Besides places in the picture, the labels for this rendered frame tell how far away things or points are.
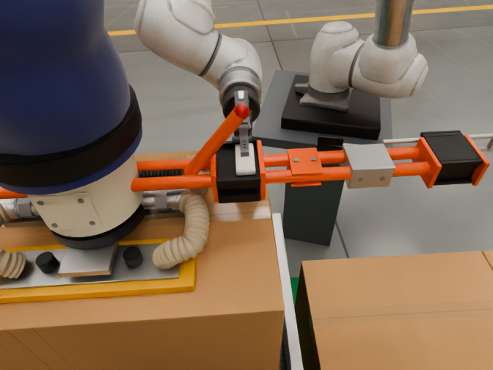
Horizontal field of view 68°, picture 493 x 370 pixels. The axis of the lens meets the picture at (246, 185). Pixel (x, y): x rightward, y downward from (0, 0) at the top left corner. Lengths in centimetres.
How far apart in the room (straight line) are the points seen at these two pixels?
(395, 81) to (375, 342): 78
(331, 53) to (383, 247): 108
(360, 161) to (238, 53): 36
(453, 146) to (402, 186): 168
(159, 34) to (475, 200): 204
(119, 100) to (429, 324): 103
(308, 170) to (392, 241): 151
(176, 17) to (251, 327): 59
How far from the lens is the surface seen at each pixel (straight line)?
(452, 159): 66
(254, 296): 61
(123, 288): 64
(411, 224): 218
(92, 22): 46
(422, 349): 119
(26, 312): 71
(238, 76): 76
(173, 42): 79
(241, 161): 59
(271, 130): 138
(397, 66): 126
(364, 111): 143
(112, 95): 50
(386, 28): 121
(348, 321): 117
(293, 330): 106
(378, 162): 63
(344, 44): 134
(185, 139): 259
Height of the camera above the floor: 158
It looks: 46 degrees down
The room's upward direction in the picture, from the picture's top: 2 degrees counter-clockwise
